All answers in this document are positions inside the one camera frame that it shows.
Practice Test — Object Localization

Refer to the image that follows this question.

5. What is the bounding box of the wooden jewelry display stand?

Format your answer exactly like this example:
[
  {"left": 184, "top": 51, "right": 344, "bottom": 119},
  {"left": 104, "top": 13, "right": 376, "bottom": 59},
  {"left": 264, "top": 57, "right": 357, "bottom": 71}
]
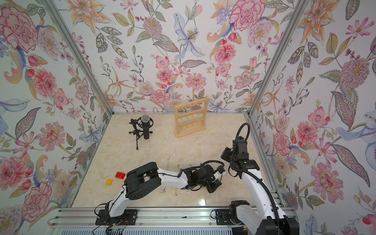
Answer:
[{"left": 174, "top": 97, "right": 209, "bottom": 138}]

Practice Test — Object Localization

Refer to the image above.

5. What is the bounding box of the red toy brick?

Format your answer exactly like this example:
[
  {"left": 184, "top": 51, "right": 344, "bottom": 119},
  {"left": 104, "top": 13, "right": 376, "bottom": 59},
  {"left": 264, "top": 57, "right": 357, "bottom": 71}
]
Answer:
[{"left": 115, "top": 172, "right": 125, "bottom": 180}]

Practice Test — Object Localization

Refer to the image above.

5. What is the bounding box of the yellow toy brick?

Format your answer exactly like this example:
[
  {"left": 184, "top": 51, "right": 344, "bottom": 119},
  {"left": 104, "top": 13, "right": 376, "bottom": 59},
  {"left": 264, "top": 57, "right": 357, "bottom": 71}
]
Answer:
[{"left": 105, "top": 179, "right": 113, "bottom": 186}]

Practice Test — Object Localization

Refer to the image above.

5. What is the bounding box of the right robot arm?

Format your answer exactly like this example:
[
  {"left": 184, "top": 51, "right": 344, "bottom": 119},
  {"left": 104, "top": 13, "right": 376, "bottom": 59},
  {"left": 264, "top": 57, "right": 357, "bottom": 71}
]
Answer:
[{"left": 221, "top": 122, "right": 300, "bottom": 235}]

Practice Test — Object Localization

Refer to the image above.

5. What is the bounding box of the silver chain necklace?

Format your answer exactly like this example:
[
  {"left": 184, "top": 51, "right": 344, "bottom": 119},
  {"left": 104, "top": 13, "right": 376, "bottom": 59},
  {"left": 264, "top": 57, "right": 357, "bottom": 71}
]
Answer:
[{"left": 159, "top": 156, "right": 171, "bottom": 193}]

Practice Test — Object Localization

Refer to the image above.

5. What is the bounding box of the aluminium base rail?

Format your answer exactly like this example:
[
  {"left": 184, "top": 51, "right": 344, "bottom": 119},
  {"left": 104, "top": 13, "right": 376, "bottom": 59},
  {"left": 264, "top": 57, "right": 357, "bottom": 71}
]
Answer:
[{"left": 46, "top": 206, "right": 300, "bottom": 230}]

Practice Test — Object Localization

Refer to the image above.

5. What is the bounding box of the black microphone with mesh head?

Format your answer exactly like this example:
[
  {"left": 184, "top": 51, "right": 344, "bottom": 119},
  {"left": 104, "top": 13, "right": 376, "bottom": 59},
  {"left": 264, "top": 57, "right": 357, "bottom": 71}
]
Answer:
[{"left": 141, "top": 115, "right": 154, "bottom": 140}]

